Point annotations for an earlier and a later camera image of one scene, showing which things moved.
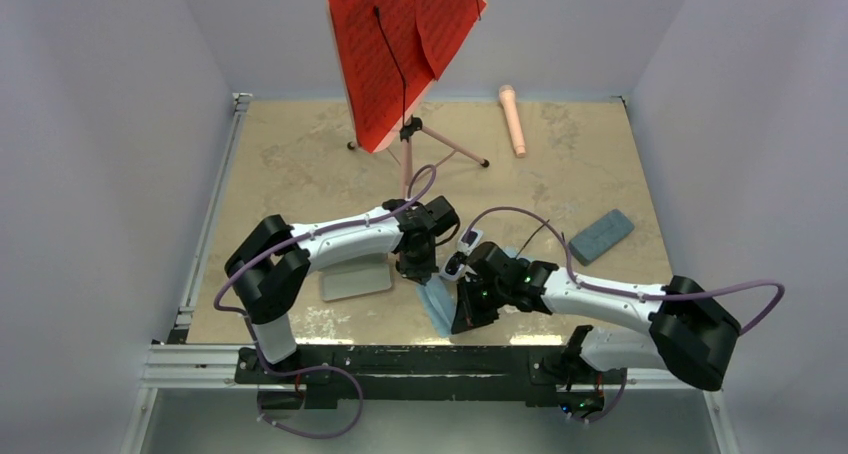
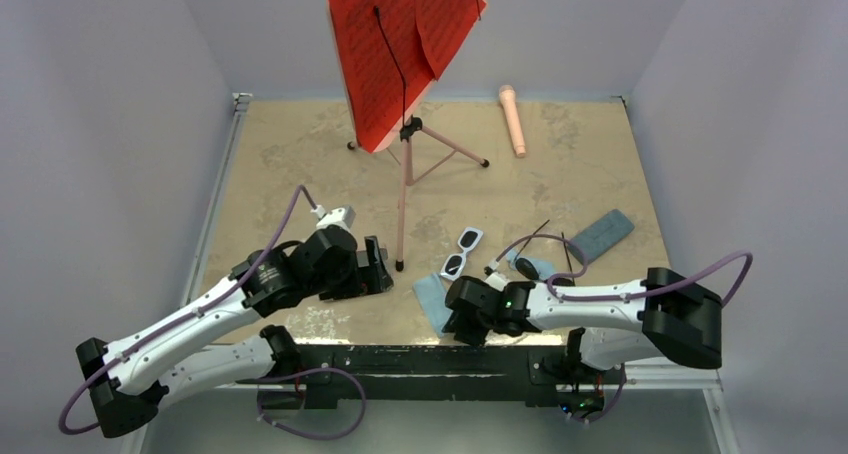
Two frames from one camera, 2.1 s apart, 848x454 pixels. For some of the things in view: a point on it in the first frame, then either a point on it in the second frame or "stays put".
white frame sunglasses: x=453 y=266 stays put
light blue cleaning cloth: x=439 y=295 stays put
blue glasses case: x=600 y=236 stays put
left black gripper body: x=420 y=263 -> x=350 y=280
